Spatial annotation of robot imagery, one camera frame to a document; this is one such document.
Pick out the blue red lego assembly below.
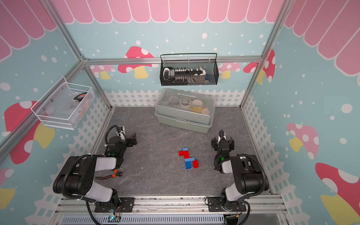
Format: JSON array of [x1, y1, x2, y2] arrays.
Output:
[[178, 148, 199, 170]]

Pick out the green plastic storage box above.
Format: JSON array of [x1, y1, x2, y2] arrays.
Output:
[[155, 89, 216, 134]]

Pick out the orange handled pliers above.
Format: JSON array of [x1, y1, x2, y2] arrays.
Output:
[[95, 169, 124, 180]]

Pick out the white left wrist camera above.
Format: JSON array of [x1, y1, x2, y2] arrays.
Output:
[[116, 126, 126, 140]]

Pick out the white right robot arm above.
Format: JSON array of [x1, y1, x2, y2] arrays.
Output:
[[211, 130, 270, 211]]

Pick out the black wire mesh basket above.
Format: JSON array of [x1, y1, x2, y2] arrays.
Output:
[[159, 53, 219, 86]]

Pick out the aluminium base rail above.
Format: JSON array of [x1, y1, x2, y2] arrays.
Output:
[[54, 195, 287, 216]]

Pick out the red black tape measure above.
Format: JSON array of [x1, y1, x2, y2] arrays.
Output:
[[74, 92, 88, 102]]

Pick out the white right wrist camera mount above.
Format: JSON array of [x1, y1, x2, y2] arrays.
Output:
[[218, 129, 226, 142]]

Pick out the white wire mesh basket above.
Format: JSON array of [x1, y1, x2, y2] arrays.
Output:
[[31, 78, 96, 130]]

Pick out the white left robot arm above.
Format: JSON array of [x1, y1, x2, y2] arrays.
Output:
[[52, 133, 137, 212]]

